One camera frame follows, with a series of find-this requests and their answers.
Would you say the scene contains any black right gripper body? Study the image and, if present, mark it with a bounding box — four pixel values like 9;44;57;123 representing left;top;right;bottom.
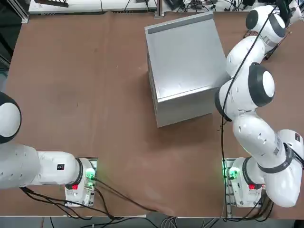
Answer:
276;0;293;23

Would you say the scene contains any gray metal cabinet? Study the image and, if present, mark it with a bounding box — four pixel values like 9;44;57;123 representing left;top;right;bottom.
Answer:
144;11;232;129

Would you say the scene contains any black slotted stand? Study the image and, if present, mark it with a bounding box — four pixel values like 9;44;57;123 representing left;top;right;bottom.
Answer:
34;0;69;8

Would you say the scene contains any black wire cup holder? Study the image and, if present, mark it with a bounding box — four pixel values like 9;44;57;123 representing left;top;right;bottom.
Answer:
243;28;293;61

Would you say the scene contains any aluminium frame post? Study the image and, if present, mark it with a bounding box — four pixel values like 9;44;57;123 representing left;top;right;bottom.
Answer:
153;0;165;19

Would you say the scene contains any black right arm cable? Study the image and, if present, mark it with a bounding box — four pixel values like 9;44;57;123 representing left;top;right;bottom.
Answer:
220;4;280;219

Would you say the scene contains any black left arm base cable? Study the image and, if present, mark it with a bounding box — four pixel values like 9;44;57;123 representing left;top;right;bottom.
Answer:
91;175;178;218

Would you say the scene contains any aluminium frame rail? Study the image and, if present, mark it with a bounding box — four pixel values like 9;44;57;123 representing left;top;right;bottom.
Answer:
7;0;30;23

